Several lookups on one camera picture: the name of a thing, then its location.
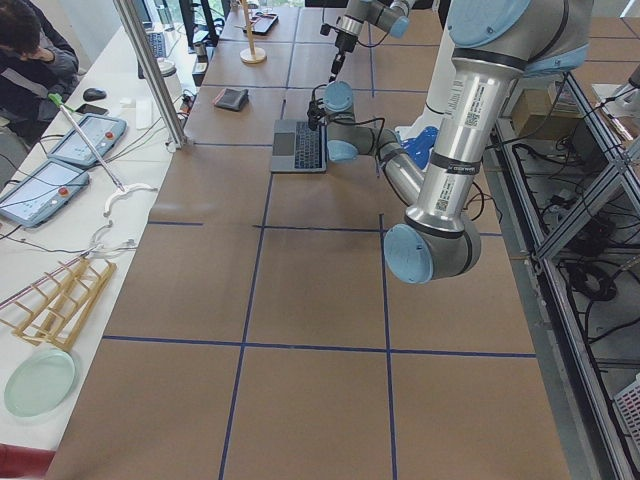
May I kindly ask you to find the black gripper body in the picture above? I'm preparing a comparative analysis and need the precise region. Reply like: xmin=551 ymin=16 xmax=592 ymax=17
xmin=335 ymin=17 xmax=358 ymax=54

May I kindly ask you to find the grey laptop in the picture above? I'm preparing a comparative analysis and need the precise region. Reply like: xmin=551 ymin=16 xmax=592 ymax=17
xmin=270 ymin=119 xmax=327 ymax=173

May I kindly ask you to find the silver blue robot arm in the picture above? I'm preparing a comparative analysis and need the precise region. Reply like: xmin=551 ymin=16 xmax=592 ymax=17
xmin=328 ymin=0 xmax=414 ymax=82
xmin=322 ymin=1 xmax=593 ymax=284

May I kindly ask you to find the wooden mug tree stand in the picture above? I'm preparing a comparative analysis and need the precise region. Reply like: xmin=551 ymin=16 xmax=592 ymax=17
xmin=239 ymin=0 xmax=267 ymax=65

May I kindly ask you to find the folded grey pink cloth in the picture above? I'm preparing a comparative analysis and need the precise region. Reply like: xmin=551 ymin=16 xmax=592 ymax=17
xmin=213 ymin=88 xmax=249 ymax=112

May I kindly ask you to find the upper teach pendant tablet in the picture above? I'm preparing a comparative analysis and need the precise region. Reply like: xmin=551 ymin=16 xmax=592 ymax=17
xmin=46 ymin=112 xmax=128 ymax=168

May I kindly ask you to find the teach pendant tablet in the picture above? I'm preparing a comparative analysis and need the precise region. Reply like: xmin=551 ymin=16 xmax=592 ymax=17
xmin=1 ymin=160 xmax=89 ymax=228
xmin=46 ymin=112 xmax=128 ymax=168

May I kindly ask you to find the black computer mouse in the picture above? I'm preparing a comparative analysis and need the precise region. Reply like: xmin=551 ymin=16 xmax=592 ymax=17
xmin=83 ymin=88 xmax=107 ymax=102

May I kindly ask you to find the reacher grabber stick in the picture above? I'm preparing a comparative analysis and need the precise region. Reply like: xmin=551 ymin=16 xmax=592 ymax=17
xmin=48 ymin=94 xmax=157 ymax=218

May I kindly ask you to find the black smartphone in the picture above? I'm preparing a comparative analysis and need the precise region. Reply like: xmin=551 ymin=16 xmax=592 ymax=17
xmin=75 ymin=103 xmax=109 ymax=116

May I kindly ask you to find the seated person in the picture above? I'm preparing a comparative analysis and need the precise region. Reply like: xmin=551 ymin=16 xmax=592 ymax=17
xmin=1 ymin=1 xmax=79 ymax=146

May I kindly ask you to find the lower teach pendant tablet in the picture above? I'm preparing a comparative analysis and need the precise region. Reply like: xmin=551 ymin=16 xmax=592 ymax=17
xmin=1 ymin=160 xmax=89 ymax=228

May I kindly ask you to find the wooden dish rack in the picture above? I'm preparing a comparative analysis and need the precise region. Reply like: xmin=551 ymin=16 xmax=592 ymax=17
xmin=1 ymin=256 xmax=116 ymax=351

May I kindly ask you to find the pale green plate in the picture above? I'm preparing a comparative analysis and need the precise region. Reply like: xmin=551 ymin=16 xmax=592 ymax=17
xmin=4 ymin=348 xmax=76 ymax=418

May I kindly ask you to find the white basket with tools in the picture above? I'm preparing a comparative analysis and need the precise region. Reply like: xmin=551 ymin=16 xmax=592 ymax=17
xmin=612 ymin=372 xmax=639 ymax=469

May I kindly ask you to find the aluminium frame post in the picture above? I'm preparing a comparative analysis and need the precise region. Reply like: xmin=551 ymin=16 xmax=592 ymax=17
xmin=113 ymin=0 xmax=188 ymax=150

